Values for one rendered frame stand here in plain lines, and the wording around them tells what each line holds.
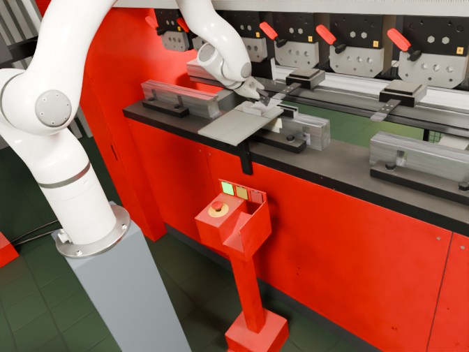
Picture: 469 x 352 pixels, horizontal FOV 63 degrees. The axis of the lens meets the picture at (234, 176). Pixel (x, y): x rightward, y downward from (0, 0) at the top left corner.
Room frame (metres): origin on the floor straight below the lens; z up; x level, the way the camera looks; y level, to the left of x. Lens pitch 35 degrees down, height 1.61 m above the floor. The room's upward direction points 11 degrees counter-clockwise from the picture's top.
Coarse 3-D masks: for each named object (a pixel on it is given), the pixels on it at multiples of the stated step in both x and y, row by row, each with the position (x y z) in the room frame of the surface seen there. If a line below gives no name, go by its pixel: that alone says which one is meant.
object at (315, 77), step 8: (296, 72) 1.48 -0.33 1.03; (304, 72) 1.46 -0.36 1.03; (312, 72) 1.44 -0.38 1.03; (320, 72) 1.46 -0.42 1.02; (288, 80) 1.47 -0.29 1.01; (296, 80) 1.44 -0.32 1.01; (304, 80) 1.41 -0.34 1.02; (312, 80) 1.40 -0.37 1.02; (320, 80) 1.44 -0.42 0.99; (288, 88) 1.40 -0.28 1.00; (296, 88) 1.40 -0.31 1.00; (304, 88) 1.41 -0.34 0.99; (312, 88) 1.40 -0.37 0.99; (280, 96) 1.34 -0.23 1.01
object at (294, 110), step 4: (256, 100) 1.37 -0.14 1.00; (280, 104) 1.29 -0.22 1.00; (284, 108) 1.25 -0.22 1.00; (288, 108) 1.26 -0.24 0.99; (292, 108) 1.24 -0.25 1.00; (296, 108) 1.23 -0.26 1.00; (284, 112) 1.25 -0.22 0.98; (288, 112) 1.23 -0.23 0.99; (292, 112) 1.22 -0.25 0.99; (296, 112) 1.23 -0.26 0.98; (288, 116) 1.23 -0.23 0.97; (292, 116) 1.22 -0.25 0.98; (296, 116) 1.23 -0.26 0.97
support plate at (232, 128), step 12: (240, 108) 1.32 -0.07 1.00; (276, 108) 1.26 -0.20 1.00; (216, 120) 1.26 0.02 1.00; (228, 120) 1.24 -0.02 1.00; (240, 120) 1.22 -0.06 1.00; (252, 120) 1.21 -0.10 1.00; (264, 120) 1.19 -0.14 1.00; (204, 132) 1.19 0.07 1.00; (216, 132) 1.17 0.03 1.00; (228, 132) 1.15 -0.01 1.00; (240, 132) 1.14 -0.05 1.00; (252, 132) 1.13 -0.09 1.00
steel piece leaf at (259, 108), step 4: (256, 104) 1.32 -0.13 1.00; (260, 104) 1.32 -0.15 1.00; (272, 104) 1.30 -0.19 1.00; (244, 108) 1.28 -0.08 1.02; (248, 108) 1.27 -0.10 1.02; (252, 108) 1.25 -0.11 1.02; (256, 108) 1.29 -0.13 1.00; (260, 108) 1.28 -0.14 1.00; (264, 108) 1.28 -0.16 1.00; (268, 108) 1.27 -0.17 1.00; (248, 112) 1.27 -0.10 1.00; (252, 112) 1.25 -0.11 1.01; (256, 112) 1.24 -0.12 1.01; (260, 112) 1.22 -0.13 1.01; (264, 112) 1.24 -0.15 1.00
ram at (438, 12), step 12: (120, 0) 1.85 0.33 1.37; (132, 0) 1.78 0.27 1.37; (144, 0) 1.71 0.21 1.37; (156, 0) 1.65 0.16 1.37; (168, 0) 1.59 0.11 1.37; (312, 12) 1.11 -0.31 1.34; (324, 12) 1.08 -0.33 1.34; (336, 12) 1.06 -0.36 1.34; (348, 12) 1.03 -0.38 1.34; (360, 12) 1.00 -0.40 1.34; (372, 12) 0.98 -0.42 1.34; (384, 12) 0.96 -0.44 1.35; (396, 12) 0.93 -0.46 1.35; (408, 12) 0.91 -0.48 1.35; (420, 12) 0.89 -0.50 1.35; (432, 12) 0.87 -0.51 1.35; (444, 12) 0.85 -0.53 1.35; (456, 12) 0.83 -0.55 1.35; (468, 12) 0.82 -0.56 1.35
